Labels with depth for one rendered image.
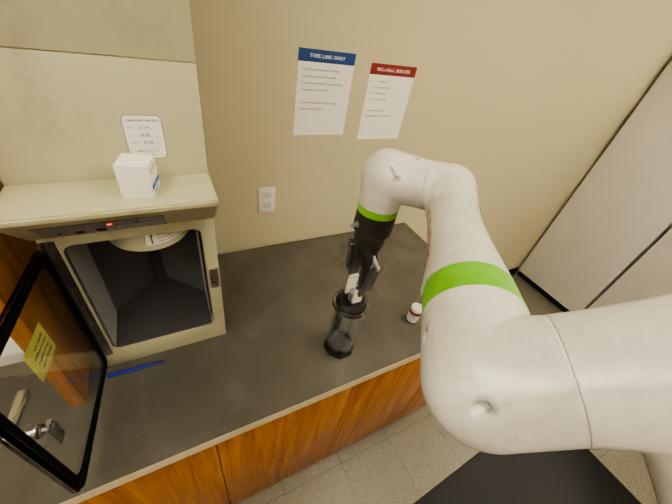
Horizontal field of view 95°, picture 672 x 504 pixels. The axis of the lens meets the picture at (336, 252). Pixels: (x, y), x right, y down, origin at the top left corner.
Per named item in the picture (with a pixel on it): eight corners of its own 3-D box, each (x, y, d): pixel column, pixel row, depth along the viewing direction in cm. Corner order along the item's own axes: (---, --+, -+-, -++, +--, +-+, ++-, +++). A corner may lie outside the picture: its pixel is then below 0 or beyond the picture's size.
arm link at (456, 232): (438, 250, 37) (409, 310, 44) (535, 274, 36) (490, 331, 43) (428, 149, 65) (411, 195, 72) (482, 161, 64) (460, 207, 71)
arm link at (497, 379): (596, 483, 26) (593, 407, 20) (441, 474, 31) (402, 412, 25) (532, 318, 40) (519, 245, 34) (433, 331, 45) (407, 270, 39)
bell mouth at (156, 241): (108, 214, 79) (102, 195, 76) (184, 206, 87) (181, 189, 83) (106, 258, 68) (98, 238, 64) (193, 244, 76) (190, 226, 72)
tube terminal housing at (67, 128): (110, 302, 103) (-22, 15, 54) (212, 281, 117) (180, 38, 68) (107, 367, 87) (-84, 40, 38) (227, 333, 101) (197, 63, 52)
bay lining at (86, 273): (115, 285, 99) (73, 187, 77) (201, 269, 110) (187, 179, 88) (113, 347, 83) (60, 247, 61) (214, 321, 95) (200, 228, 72)
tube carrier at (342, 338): (318, 335, 104) (326, 292, 91) (345, 326, 109) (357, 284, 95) (332, 362, 97) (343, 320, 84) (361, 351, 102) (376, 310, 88)
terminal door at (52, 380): (107, 361, 83) (42, 246, 58) (80, 495, 62) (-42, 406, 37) (104, 361, 83) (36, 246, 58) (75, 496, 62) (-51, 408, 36)
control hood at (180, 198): (29, 233, 57) (0, 184, 51) (213, 212, 71) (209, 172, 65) (15, 274, 50) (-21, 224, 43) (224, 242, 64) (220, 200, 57)
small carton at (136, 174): (130, 183, 57) (121, 152, 53) (160, 184, 58) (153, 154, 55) (122, 197, 53) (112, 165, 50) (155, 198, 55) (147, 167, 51)
